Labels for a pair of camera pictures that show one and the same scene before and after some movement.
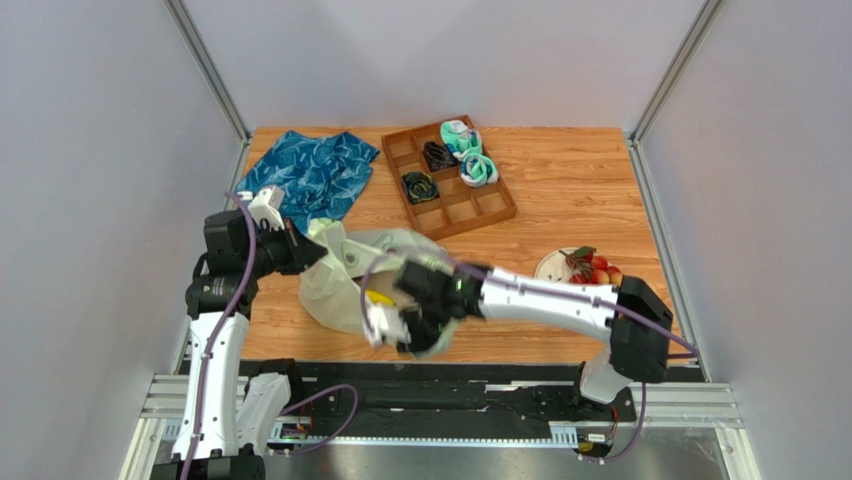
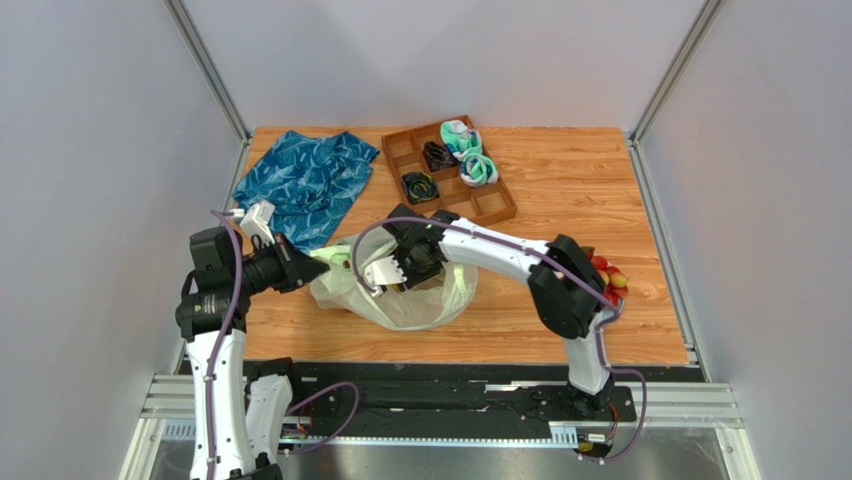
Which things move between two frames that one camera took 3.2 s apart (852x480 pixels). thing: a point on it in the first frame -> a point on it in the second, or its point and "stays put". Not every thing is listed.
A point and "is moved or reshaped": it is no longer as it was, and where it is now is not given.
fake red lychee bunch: x=586 y=268 stays put
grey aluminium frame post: x=177 y=11 stays put
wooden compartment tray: x=449 y=178 stays put
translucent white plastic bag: x=330 y=292 is moved or reshaped
